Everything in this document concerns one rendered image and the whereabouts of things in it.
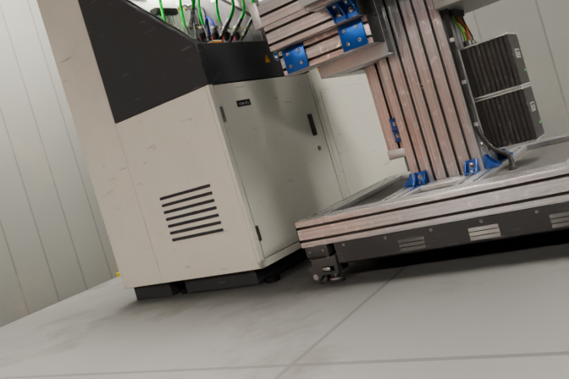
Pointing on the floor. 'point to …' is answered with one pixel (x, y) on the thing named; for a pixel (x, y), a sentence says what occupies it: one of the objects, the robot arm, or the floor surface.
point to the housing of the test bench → (100, 139)
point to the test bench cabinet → (199, 195)
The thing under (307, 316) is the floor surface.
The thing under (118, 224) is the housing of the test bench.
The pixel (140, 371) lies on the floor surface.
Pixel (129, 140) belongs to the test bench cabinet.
